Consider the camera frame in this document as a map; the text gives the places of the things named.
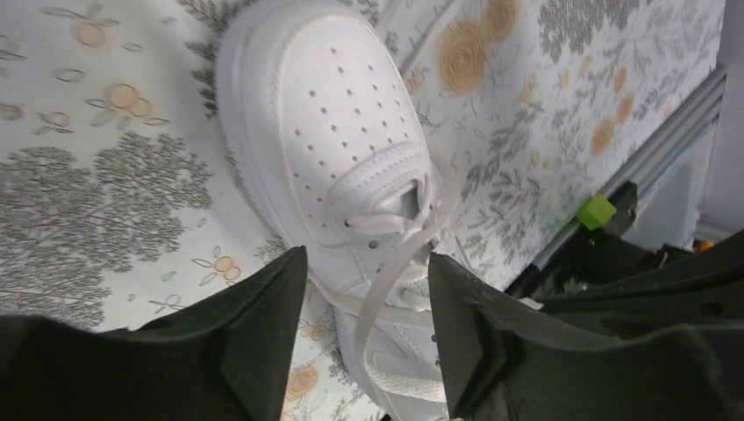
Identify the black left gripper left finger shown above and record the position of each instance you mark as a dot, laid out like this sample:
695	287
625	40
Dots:
226	357

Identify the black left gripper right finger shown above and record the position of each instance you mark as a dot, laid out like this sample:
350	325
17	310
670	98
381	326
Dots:
663	345

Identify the white sneaker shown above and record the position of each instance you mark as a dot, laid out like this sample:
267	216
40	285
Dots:
334	159

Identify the small green block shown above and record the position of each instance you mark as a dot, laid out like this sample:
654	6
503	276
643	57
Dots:
596	213

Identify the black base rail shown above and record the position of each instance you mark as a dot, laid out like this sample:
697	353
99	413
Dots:
594	258

